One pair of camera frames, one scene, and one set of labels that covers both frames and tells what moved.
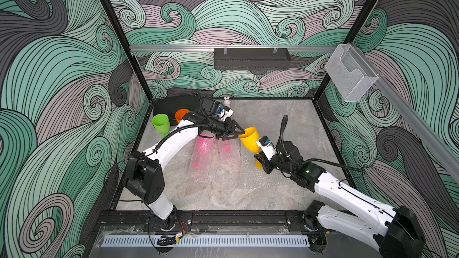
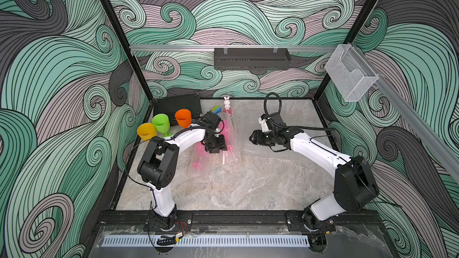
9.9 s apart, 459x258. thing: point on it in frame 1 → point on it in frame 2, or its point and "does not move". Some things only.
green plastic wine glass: x=161 y=122 does not move
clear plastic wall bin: x=349 y=71 does not move
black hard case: x=169 y=105 does not move
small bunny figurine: x=227 y=101 does not move
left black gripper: x=228 y=130 → x=221 y=146
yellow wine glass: x=249 y=137 → x=146 y=131
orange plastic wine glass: x=180 y=114 does not move
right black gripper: x=265 y=163 → x=257 y=137
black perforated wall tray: x=251 y=58 does not move
